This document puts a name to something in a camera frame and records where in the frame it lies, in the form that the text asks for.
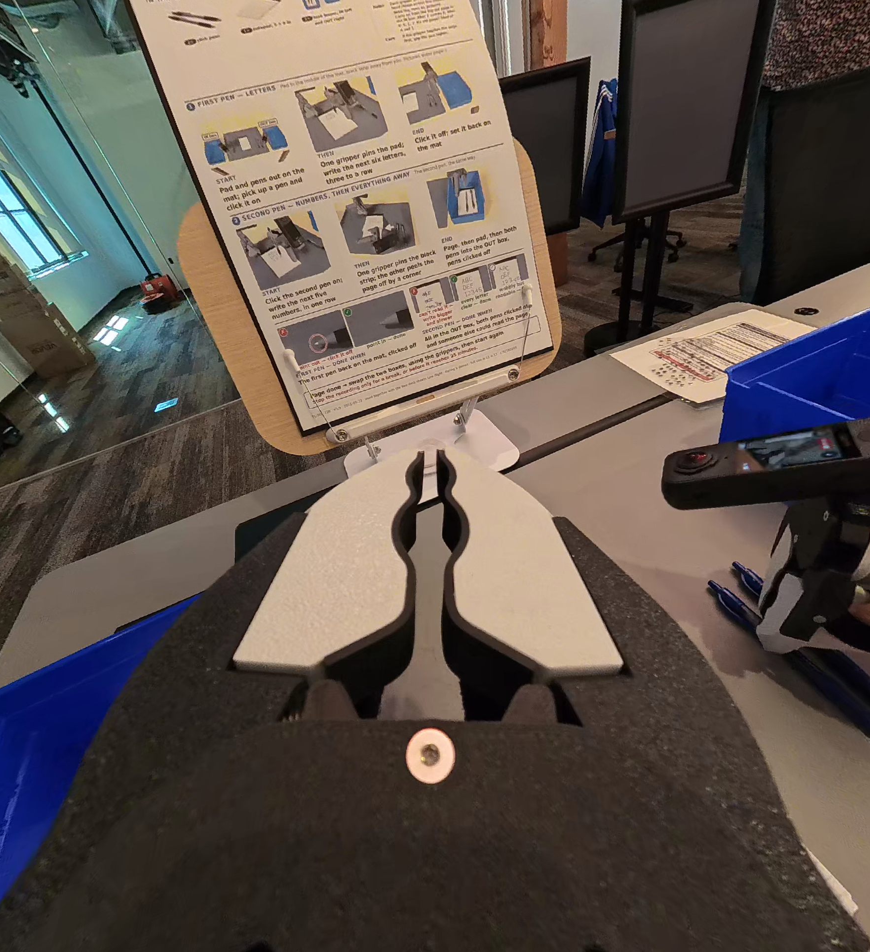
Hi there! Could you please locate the wooden column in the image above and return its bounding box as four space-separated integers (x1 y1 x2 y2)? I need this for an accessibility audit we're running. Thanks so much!
530 0 571 287

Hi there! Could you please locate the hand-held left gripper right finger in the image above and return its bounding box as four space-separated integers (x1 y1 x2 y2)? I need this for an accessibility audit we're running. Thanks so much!
435 446 625 681

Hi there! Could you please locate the black chair back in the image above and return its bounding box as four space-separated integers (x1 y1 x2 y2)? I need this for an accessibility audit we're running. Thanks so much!
765 74 870 306

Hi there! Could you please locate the barcode sheet in sleeve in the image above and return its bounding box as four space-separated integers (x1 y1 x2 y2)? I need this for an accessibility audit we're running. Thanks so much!
610 314 820 410

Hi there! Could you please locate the printed instruction sheet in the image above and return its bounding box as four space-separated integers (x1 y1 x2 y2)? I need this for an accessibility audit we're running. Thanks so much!
124 0 555 438

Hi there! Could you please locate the blue retractable pen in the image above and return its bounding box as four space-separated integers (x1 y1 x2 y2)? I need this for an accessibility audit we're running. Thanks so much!
731 560 870 730
706 579 870 761

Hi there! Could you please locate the blue plastic bin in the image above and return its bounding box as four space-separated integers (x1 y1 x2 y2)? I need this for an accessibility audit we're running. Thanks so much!
717 307 870 449
0 594 207 949

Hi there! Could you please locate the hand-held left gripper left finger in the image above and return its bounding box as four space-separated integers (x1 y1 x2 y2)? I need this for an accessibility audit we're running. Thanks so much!
232 446 427 679

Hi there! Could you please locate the black display on floor stand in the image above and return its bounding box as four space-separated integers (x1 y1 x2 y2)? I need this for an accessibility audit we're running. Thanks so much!
583 0 778 359
499 58 592 239

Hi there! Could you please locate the stack of cardboard boxes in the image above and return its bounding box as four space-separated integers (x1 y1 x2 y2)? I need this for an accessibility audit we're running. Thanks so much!
0 222 99 380

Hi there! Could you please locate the back room window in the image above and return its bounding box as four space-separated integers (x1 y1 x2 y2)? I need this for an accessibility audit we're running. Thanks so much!
0 164 88 278

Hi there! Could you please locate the blue hanging jacket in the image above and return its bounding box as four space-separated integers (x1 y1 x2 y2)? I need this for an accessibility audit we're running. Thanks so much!
580 76 622 229

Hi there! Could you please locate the instruction sheet on wooden stand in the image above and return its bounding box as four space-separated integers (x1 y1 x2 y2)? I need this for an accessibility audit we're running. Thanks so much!
176 137 564 456

